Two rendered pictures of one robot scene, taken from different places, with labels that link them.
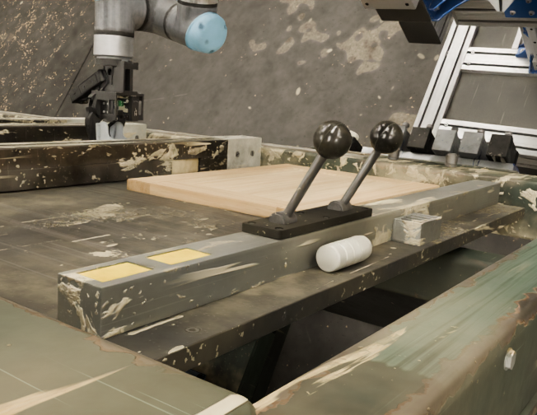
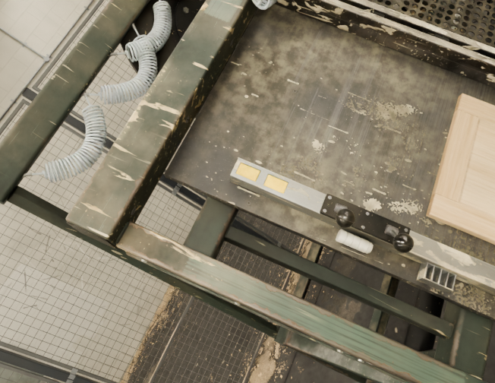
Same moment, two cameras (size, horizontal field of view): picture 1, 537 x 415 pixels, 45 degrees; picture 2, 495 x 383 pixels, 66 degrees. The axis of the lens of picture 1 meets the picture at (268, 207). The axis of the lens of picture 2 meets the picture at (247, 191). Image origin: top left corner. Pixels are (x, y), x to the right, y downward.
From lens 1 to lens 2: 0.78 m
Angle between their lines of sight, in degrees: 73
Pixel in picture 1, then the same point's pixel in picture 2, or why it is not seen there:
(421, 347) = (201, 270)
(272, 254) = (313, 212)
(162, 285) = (253, 187)
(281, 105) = not seen: outside the picture
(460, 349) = (203, 280)
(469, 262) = (460, 315)
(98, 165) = (470, 69)
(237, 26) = not seen: outside the picture
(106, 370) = (110, 216)
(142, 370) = (111, 220)
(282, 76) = not seen: outside the picture
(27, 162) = (422, 46)
